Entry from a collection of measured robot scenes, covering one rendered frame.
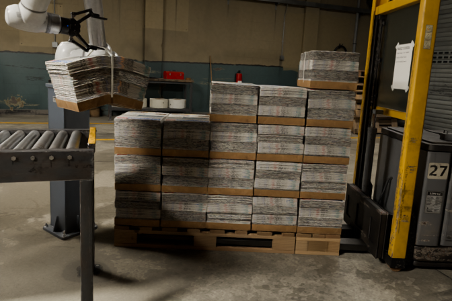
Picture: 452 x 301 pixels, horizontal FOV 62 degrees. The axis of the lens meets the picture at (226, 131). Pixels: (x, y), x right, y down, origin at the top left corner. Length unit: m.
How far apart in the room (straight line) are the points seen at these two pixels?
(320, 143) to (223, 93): 0.67
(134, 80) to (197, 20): 7.39
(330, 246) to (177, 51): 7.13
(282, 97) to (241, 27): 7.31
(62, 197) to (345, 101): 1.90
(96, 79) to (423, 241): 2.07
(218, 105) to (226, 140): 0.22
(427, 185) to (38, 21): 2.21
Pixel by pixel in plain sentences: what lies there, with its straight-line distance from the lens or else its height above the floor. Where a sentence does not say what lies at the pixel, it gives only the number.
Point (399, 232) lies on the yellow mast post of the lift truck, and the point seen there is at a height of 0.26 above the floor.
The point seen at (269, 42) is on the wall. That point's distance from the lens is 9.82.
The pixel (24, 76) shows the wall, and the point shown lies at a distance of 9.03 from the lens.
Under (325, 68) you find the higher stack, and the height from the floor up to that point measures 1.18.
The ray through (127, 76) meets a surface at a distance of 1.89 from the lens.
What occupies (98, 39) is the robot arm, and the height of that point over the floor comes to 1.29.
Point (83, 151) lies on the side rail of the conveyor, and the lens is 1.60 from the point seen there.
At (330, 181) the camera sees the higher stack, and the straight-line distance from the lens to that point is 2.47.
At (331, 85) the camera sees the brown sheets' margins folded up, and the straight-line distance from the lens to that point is 2.37.
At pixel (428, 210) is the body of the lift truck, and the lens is 2.59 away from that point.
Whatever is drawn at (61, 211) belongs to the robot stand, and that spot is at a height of 0.16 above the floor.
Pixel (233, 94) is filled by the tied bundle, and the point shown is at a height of 1.00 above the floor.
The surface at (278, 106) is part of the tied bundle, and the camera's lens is 2.31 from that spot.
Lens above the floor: 1.14
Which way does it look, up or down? 9 degrees down
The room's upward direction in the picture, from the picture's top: 3 degrees clockwise
